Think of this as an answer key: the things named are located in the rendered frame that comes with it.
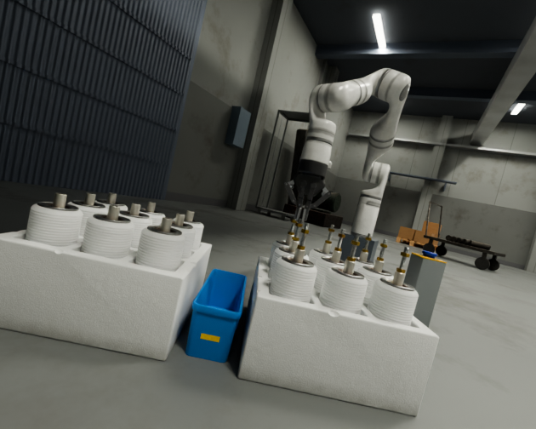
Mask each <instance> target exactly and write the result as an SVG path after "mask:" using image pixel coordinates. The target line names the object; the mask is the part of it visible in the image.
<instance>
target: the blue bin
mask: <svg viewBox="0 0 536 429"><path fill-rule="evenodd" d="M246 282H247V277H246V276H245V275H242V274H238V273H234V272H227V271H223V270H220V269H213V270H212V271H211V273H210V274H209V276H208V278H207V280H206V281H205V283H204V285H203V286H202V288H201V289H200V291H199V292H198V294H197V296H196V298H195V300H194V301H193V303H192V310H193V312H192V317H191V326H190V330H189V335H188V340H187V345H186V349H185V354H186V355H188V356H191V357H194V358H202V359H207V360H211V361H215V362H219V363H225V362H226V361H227V358H228V355H229V352H230V349H231V343H232V340H233V337H234V334H235V330H236V329H237V325H238V322H239V319H240V317H241V315H242V306H243V300H244V295H245V288H246Z"/></svg>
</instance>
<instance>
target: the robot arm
mask: <svg viewBox="0 0 536 429"><path fill-rule="evenodd" d="M410 85H411V78H410V76H409V75H407V74H405V73H402V72H399V71H395V70H393V69H390V68H383V69H380V70H378V71H376V72H374V73H372V74H369V75H367V76H366V77H363V78H358V79H353V80H348V81H345V82H340V83H326V84H320V85H317V86H316V87H315V88H314V89H313V90H312V92H311V95H310V99H309V119H310V126H309V129H308V133H307V136H306V141H305V145H304V147H303V150H302V154H301V157H300V159H299V167H298V171H297V174H296V175H295V176H294V179H293V180H291V181H289V182H285V183H284V185H285V187H286V190H287V192H288V195H289V197H290V200H291V202H292V203H294V204H295V205H296V206H297V209H296V211H295V215H294V218H295V219H296V221H297V222H298V221H299V218H300V214H301V211H302V205H303V201H304V196H305V195H308V198H307V200H306V204H305V208H304V210H303V214H302V219H301V223H304V221H306V220H307V217H308V213H309V209H313V208H316V207H317V206H319V205H320V204H321V203H322V202H324V201H325V200H326V199H327V198H328V197H330V196H331V192H329V191H328V189H327V188H326V187H325V177H326V173H327V170H328V169H331V167H332V163H331V162H330V161H329V160H330V157H331V151H332V145H333V142H334V136H335V132H336V125H335V123H333V122H332V121H329V120H327V119H326V117H325V116H326V112H343V111H346V110H348V109H350V108H351V107H353V106H359V105H361V104H363V103H365V102H366V101H367V100H368V99H369V98H370V96H371V95H373V96H375V97H376V98H378V99H380V100H383V101H385V102H388V103H389V110H388V112H387V113H386V114H385V115H384V116H383V117H381V118H380V119H378V120H377V121H376V122H375V123H374V124H373V125H372V127H371V129H370V133H369V138H368V152H367V156H366V160H365V164H364V167H363V171H362V178H363V180H364V181H366V182H370V183H374V184H378V186H377V187H375V188H373V189H369V190H363V191H361V195H360V198H359V202H358V205H357V209H356V214H355V218H354V221H353V225H352V228H351V234H352V235H357V236H359V237H367V236H368V233H371V238H372V236H373V230H374V227H375V224H376V220H377V217H378V213H379V207H380V204H381V201H382V197H383V193H384V190H385V185H386V182H387V180H388V177H389V173H390V171H391V167H390V165H389V164H386V163H377V162H375V160H376V159H377V158H378V157H380V156H382V155H383V154H385V153H386V152H388V151H389V150H390V149H391V147H392V146H393V143H394V139H395V136H396V129H397V125H398V122H399V118H400V116H401V113H402V108H403V106H404V103H405V101H406V99H407V96H408V91H409V89H410ZM294 184H295V186H296V188H297V191H298V193H299V200H296V198H295V196H294V193H293V191H292V189H293V188H294ZM321 190H323V192H322V197H321V198H319V199H318V200H317V201H316V202H315V203H311V201H312V198H313V197H314V196H315V195H316V194H317V193H319V192H320V191H321Z"/></svg>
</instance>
